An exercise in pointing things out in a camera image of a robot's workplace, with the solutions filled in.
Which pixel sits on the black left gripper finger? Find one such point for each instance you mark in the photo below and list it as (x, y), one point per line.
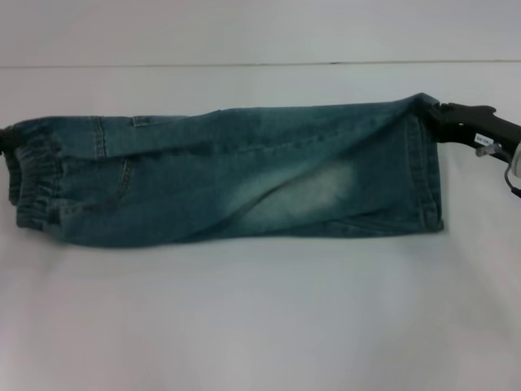
(5, 137)

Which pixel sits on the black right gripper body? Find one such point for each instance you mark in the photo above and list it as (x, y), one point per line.
(480, 122)

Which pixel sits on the blue denim shorts with embroidery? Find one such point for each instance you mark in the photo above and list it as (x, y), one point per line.
(244, 179)

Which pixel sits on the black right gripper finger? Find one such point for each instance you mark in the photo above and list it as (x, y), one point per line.
(433, 122)

